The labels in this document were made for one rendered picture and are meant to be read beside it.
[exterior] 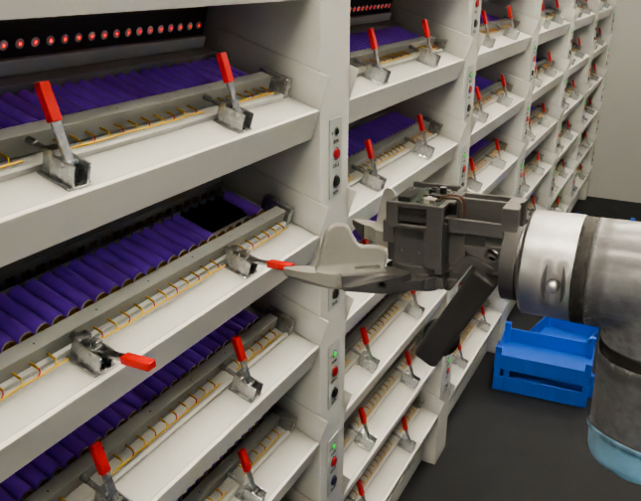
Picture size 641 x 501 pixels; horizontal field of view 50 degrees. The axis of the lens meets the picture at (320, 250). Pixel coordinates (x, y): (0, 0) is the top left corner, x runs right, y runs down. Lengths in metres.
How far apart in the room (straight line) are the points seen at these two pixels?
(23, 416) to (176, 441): 0.29
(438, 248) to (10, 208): 0.36
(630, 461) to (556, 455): 1.57
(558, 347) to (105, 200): 2.07
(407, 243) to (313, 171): 0.43
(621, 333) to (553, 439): 1.68
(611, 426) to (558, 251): 0.16
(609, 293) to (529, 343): 2.01
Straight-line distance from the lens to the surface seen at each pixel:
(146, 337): 0.78
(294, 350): 1.11
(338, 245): 0.61
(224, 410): 0.98
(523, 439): 2.25
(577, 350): 2.56
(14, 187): 0.65
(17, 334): 0.75
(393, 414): 1.64
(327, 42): 1.01
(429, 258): 0.61
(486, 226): 0.60
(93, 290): 0.81
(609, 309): 0.58
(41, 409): 0.70
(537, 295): 0.59
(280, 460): 1.19
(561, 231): 0.59
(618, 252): 0.58
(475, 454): 2.15
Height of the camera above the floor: 1.30
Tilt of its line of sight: 22 degrees down
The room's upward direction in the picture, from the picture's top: straight up
